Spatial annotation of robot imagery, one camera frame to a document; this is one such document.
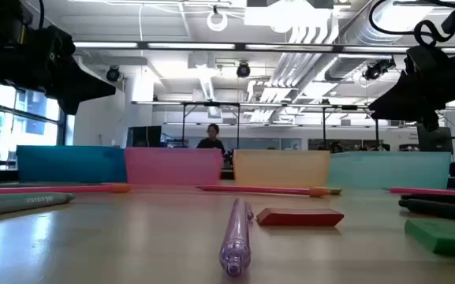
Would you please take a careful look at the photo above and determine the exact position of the gray crayon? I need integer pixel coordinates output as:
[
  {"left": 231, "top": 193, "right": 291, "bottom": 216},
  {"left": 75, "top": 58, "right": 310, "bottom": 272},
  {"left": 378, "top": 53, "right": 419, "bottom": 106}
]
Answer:
[
  {"left": 0, "top": 181, "right": 53, "bottom": 186},
  {"left": 0, "top": 192, "right": 76, "bottom": 219}
]

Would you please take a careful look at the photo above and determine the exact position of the green eraser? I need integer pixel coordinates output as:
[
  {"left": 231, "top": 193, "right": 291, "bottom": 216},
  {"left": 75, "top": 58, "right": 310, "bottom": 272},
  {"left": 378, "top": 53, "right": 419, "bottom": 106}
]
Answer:
[{"left": 403, "top": 218, "right": 455, "bottom": 260}]

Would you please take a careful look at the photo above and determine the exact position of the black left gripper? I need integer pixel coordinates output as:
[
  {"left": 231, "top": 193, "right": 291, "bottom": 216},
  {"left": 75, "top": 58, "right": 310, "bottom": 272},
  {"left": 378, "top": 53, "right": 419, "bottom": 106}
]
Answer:
[{"left": 0, "top": 25, "right": 117, "bottom": 117}]

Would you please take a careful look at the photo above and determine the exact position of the black pen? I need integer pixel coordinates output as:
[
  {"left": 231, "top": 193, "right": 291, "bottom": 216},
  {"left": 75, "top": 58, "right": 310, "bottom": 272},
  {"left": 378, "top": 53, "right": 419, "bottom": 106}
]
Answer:
[
  {"left": 397, "top": 198, "right": 455, "bottom": 224},
  {"left": 399, "top": 192, "right": 455, "bottom": 206}
]

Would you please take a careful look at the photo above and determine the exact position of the pink plastic bin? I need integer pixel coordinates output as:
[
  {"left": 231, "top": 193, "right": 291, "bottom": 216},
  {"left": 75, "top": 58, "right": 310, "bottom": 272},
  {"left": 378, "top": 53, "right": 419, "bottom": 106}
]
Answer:
[{"left": 124, "top": 147, "right": 223, "bottom": 186}]

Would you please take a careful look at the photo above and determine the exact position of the long ceiling light strip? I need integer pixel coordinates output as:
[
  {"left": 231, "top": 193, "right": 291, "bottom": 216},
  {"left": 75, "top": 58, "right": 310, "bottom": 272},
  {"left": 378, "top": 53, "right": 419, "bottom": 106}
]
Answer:
[{"left": 73, "top": 40, "right": 455, "bottom": 55}]

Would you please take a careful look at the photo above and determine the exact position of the blue plastic bin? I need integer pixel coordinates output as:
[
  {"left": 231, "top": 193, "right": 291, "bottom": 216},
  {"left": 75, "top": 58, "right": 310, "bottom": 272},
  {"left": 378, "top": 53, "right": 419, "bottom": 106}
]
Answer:
[{"left": 16, "top": 144, "right": 128, "bottom": 184}]

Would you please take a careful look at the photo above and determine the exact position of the red eraser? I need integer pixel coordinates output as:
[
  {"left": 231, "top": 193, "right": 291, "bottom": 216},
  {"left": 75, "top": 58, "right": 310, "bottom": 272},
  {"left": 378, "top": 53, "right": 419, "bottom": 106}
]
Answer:
[{"left": 255, "top": 207, "right": 345, "bottom": 228}]

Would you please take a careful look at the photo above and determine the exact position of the pink pencil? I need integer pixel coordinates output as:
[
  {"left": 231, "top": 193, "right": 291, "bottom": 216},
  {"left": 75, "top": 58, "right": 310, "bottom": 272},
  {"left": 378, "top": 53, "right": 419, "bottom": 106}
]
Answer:
[
  {"left": 383, "top": 186, "right": 455, "bottom": 197},
  {"left": 196, "top": 184, "right": 330, "bottom": 197},
  {"left": 0, "top": 182, "right": 134, "bottom": 196}
]

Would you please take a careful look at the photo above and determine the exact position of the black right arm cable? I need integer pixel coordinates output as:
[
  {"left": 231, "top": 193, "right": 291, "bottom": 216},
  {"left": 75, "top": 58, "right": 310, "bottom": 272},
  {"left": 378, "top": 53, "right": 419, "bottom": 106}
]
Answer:
[{"left": 367, "top": 0, "right": 455, "bottom": 49}]

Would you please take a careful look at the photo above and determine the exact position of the black metal gantry frame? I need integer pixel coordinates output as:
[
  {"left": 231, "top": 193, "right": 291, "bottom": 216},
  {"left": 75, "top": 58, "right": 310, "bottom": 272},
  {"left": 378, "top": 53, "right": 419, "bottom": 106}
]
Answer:
[
  {"left": 181, "top": 101, "right": 241, "bottom": 150},
  {"left": 309, "top": 104, "right": 380, "bottom": 151}
]

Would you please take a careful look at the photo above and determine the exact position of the person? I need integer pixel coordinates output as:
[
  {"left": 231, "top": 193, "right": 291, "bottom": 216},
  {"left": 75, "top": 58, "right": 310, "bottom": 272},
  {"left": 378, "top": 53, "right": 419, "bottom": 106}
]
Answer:
[{"left": 196, "top": 123, "right": 226, "bottom": 155}]

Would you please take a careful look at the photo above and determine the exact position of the purple translucent pen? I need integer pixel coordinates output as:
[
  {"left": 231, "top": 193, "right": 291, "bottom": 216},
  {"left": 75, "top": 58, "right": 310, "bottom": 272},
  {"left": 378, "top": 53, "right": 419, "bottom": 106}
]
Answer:
[{"left": 218, "top": 196, "right": 255, "bottom": 277}]

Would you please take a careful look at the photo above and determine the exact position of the white ring lamp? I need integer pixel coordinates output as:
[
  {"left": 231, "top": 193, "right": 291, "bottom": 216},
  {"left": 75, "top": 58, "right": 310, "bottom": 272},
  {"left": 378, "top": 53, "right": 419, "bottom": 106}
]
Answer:
[{"left": 206, "top": 10, "right": 229, "bottom": 32}]

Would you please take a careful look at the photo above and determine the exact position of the mint green plastic bin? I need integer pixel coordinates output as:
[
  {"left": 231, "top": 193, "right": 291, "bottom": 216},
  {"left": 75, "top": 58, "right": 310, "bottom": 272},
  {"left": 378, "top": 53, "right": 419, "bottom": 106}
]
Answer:
[{"left": 326, "top": 151, "right": 453, "bottom": 190}]

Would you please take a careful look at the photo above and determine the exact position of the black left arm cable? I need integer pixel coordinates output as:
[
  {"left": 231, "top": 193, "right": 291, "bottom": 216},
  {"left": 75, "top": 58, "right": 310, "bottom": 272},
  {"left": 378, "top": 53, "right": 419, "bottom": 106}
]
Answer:
[{"left": 35, "top": 0, "right": 46, "bottom": 31}]

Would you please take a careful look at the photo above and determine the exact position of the silver ventilation duct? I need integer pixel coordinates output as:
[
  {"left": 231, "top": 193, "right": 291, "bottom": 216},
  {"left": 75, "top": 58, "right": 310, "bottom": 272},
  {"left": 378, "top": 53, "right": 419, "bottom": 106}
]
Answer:
[{"left": 321, "top": 0, "right": 413, "bottom": 82}]

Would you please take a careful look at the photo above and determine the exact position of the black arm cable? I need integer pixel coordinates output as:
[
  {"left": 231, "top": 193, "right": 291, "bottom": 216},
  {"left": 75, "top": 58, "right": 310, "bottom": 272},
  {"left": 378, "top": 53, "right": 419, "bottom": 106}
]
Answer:
[
  {"left": 35, "top": 0, "right": 46, "bottom": 31},
  {"left": 367, "top": 0, "right": 455, "bottom": 49}
]

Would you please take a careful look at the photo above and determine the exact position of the large window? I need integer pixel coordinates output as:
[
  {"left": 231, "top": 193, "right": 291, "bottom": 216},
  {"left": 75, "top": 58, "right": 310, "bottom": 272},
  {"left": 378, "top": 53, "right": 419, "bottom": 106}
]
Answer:
[{"left": 0, "top": 78, "right": 74, "bottom": 169}]

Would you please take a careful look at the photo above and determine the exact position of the orange plastic bin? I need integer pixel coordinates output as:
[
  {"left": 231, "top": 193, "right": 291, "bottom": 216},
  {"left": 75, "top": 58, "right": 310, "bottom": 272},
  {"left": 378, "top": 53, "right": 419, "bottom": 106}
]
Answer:
[{"left": 233, "top": 149, "right": 331, "bottom": 189}]

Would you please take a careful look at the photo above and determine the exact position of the black monitor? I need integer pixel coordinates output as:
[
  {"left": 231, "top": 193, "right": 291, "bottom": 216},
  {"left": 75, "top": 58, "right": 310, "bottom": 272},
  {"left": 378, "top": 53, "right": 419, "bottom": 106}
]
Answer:
[{"left": 416, "top": 125, "right": 455, "bottom": 155}]

